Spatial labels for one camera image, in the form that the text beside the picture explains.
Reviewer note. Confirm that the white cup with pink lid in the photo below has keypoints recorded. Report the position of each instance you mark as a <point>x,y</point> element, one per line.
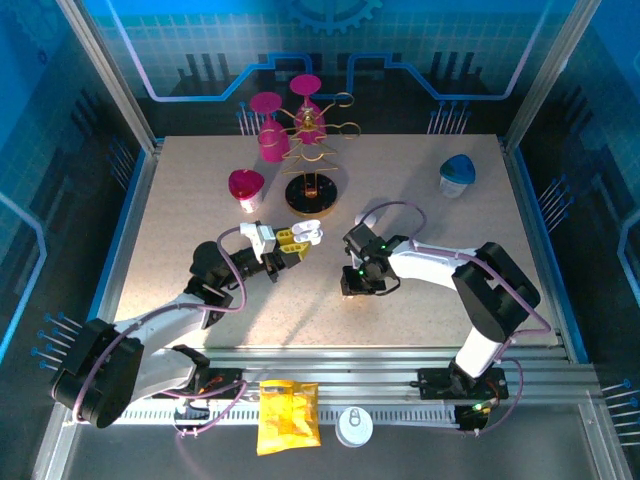
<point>245,185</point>

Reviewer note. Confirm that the white earbud charging case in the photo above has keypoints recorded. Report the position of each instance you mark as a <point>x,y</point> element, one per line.
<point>306,232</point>

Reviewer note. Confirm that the white pull-tab can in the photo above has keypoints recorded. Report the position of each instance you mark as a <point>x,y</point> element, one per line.
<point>353,426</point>

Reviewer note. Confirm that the aluminium extrusion rail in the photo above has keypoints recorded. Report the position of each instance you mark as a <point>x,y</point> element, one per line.
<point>350,365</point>

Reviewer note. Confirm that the yellow snack bag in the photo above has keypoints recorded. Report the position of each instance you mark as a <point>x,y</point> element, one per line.
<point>287,420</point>

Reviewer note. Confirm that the white cup with blue lid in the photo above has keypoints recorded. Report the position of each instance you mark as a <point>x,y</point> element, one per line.
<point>457,170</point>

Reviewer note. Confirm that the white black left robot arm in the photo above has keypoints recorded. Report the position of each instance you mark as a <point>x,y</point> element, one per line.
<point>160,320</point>

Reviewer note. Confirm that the pink wine glass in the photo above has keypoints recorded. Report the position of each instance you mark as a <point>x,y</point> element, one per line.
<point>272,145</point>
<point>306,84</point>

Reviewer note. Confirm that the aluminium frame post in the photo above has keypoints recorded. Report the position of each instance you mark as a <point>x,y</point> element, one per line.
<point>105,70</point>
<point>545,70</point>

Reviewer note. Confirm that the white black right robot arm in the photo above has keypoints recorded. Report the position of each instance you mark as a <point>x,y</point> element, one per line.
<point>430,260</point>

